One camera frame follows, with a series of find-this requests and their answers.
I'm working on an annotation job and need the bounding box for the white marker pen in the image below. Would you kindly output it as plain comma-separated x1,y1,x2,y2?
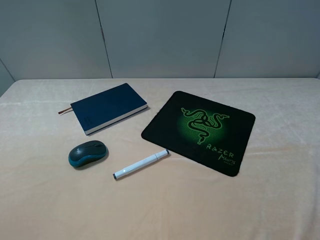
113,149,170,180

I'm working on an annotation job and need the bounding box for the black teal wireless mouse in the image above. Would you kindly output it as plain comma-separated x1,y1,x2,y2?
68,140,109,168

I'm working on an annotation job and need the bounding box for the dark blue hardcover notebook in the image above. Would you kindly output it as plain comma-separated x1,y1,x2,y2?
58,83,148,136

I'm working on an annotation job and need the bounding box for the black green Razer mousepad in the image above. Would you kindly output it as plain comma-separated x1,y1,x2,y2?
141,91,256,177

